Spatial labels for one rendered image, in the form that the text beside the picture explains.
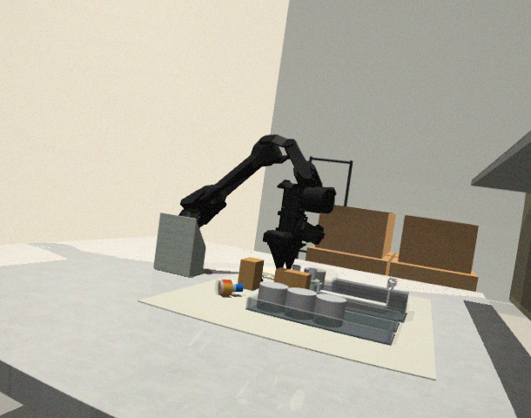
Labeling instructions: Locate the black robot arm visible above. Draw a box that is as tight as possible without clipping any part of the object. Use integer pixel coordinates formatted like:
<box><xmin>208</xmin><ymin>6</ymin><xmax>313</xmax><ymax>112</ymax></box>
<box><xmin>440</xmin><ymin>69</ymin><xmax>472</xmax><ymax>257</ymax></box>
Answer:
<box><xmin>179</xmin><ymin>135</ymin><xmax>337</xmax><ymax>245</ymax></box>

